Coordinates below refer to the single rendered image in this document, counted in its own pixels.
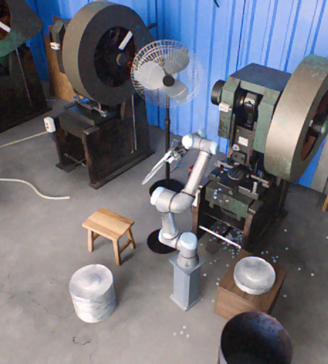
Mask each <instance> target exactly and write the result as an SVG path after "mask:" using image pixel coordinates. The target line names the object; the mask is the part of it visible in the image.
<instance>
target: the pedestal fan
mask: <svg viewBox="0 0 328 364"><path fill-rule="evenodd" d="M162 46H164V48H162V50H163V49H167V57H166V59H163V60H162V61H161V60H160V61H161V62H160V61H158V62H160V65H159V63H158V64H157V63H155V62H154V61H153V60H155V59H156V58H155V59H153V60H152V61H153V62H151V61H149V62H146V63H145V64H144V63H143V64H144V65H140V68H139V65H138V69H137V71H134V72H133V73H134V80H136V81H139V82H138V83H139V84H141V85H134V88H135V86H139V87H140V86H144V87H145V88H146V89H147V90H151V91H152V90H153V91H154V90H155V91H156V89H157V88H158V89H160V86H161V85H162V84H164V85H163V86H164V89H163V88H162V87H163V86H162V87H161V89H160V91H161V90H162V89H163V90H164V91H165V94H166V97H163V95H160V97H162V98H166V100H163V101H164V103H165V102H166V119H164V124H165V154H166V152H167V151H168V150H169V148H170V124H171V119H170V118H169V101H173V100H169V97H170V98H172V99H175V100H178V101H179V102H180V103H181V102H183V103H184V101H187V99H188V98H189V97H190V96H191V93H189V91H190V90H189V89H190V88H188V87H187V86H189V85H186V83H184V82H180V81H181V79H182V77H183V79H184V74H185V73H186V77H188V75H187V73H191V72H190V71H189V72H187V68H188V67H189V58H190V57H191V56H189V55H188V53H189V51H190V50H189V49H187V48H184V47H181V49H180V50H177V49H174V48H172V45H162V43H161V46H158V47H162ZM165 46H171V48H169V47H167V48H165ZM158 47H156V48H158ZM154 48H155V47H154ZM154 48H153V49H154ZM153 49H151V50H153ZM169 49H174V50H173V53H170V54H169ZM154 51H157V49H156V50H154ZM154 51H152V53H153V52H154ZM148 52H149V50H148V51H147V53H146V54H148ZM152 53H149V54H152ZM146 54H145V55H146ZM149 54H148V55H149ZM153 55H154V54H153ZM165 55H166V51H165ZM146 57H147V56H146ZM143 58H144V59H146V58H145V57H144V56H143ZM152 58H153V57H152ZM157 58H158V57H157ZM144 59H143V60H144ZM158 59H159V58H158ZM192 59H193V58H191V60H192ZM143 60H140V61H142V62H143ZM146 60H147V59H146ZM191 60H190V61H191ZM155 61H156V60H155ZM156 62H157V61H156ZM139 63H140V64H142V63H141V62H139ZM187 66H188V67H187ZM186 67H187V68H186ZM184 68H186V70H185V69H184ZM181 71H186V72H181ZM176 73H177V74H178V73H179V75H180V73H183V76H181V75H180V76H181V79H180V81H179V77H180V76H179V75H177V74H176ZM175 74H176V75H177V76H179V77H177V76H176V77H177V79H178V80H177V79H176V78H175ZM175 79H176V80H175ZM189 79H190V78H189ZM189 79H188V81H189ZM184 81H185V82H187V80H186V79H184ZM190 82H191V81H190ZM187 84H188V82H187ZM197 84H198V83H197ZM197 84H196V83H195V84H193V86H192V89H191V90H193V88H194V87H196V86H197ZM195 85H196V86H195ZM144 87H142V88H143V90H144ZM135 90H138V89H137V88H135ZM140 90H142V89H141V88H140ZM143 90H142V92H144V91H145V90H144V91H143ZM160 91H159V92H160ZM159 92H158V93H159ZM190 92H192V91H190ZM145 93H147V92H146V91H145ZM145 93H144V94H145ZM147 94H148V93H147ZM150 94H151V93H150ZM150 94H148V95H150ZM155 94H157V93H156V92H155ZM188 94H190V96H189V95H188ZM145 96H147V95H145ZM187 96H189V97H188V98H187ZM154 97H155V95H154ZM154 97H153V99H154ZM157 97H158V95H157ZM149 99H150V98H149ZM189 99H190V98H189ZM173 102H174V101H173ZM164 103H162V104H164ZM186 103H187V102H186ZM186 103H184V104H186ZM172 104H175V103H172ZM174 170H175V169H174ZM170 172H171V171H170V163H169V161H165V179H162V180H160V181H156V182H155V183H153V184H152V186H151V188H150V189H149V193H150V196H151V197H152V195H153V192H154V191H155V190H156V189H157V188H158V187H162V188H165V189H169V190H170V191H173V192H177V193H180V192H181V190H183V189H184V186H183V184H182V183H180V182H179V181H175V180H172V179H170ZM172 172H173V171H172ZM172 172H171V173H172Z"/></svg>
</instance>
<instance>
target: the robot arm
mask: <svg viewBox="0 0 328 364"><path fill-rule="evenodd" d="M192 148H197V149H199V150H201V151H200V153H199V155H198V158H197V160H196V163H195V165H194V166H193V168H192V171H191V173H190V176H189V179H188V181H187V183H186V187H184V189H183V190H181V192H180V193H177V192H173V191H170V190H169V189H165V188H162V187H158V188H157V189H156V190H155V191H154V192H153V195H152V199H151V202H152V204H153V205H155V206H156V209H157V211H159V212H160V215H161V219H162V226H163V228H162V229H161V231H160V233H159V240H160V241H161V242H162V243H164V244H165V245H169V246H172V247H174V249H177V250H180V253H179V255H178V260H177V261H178V264H179V265H180V267H182V268H184V269H192V268H194V267H196V265H197V264H198V263H199V256H198V254H197V246H198V239H197V236H195V234H193V233H190V232H185V233H182V232H179V228H178V227H177V226H176V225H175V219H174V213H181V212H183V211H185V210H187V209H188V208H190V207H191V205H192V204H193V203H194V201H195V200H196V192H197V190H198V188H199V184H200V182H201V179H202V178H203V175H204V174H205V172H206V169H207V166H208V163H209V161H210V159H211V155H213V154H217V152H218V150H219V143H217V142H215V141H211V140H210V139H207V133H206V132H205V130H204V129H198V130H197V132H195V133H192V134H187V135H186V136H184V137H183V138H182V142H179V143H178V145H175V146H172V147H170V148H169V150H168V151H167V152H166V154H165V156H164V160H165V159H166V158H167V157H168V156H169V155H171V156H170V157H169V159H167V160H166V161H169V163H171V162H172V161H173V160H175V161H179V160H180V159H182V156H183V154H184V152H188V151H189V150H191V149H192Z"/></svg>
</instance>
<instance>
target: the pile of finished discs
mask: <svg viewBox="0 0 328 364"><path fill-rule="evenodd" d="M234 280H235V282H236V285H237V286H238V287H240V288H241V289H242V290H243V291H246V293H249V294H254V295H259V294H264V293H267V291H269V290H270V289H271V288H272V286H273V282H275V273H274V271H273V268H272V267H271V265H270V264H269V263H267V262H265V260H263V259H260V258H256V257H246V258H244V259H242V260H241V261H239V262H237V263H236V266H235V269H234Z"/></svg>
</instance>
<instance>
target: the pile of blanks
mask: <svg viewBox="0 0 328 364"><path fill-rule="evenodd" d="M111 282H112V284H111V286H110V288H109V289H108V290H107V292H105V293H104V294H103V295H102V296H99V297H96V298H94V299H81V298H78V297H76V296H74V295H73V294H72V292H70V295H71V296H72V298H73V303H74V306H75V311H76V314H77V315H78V317H79V319H82V320H83V321H86V322H90V323H95V322H99V321H102V320H104V319H107V317H108V316H109V315H110V314H111V313H112V312H113V311H114V309H115V307H116V296H115V290H114V287H113V281H111Z"/></svg>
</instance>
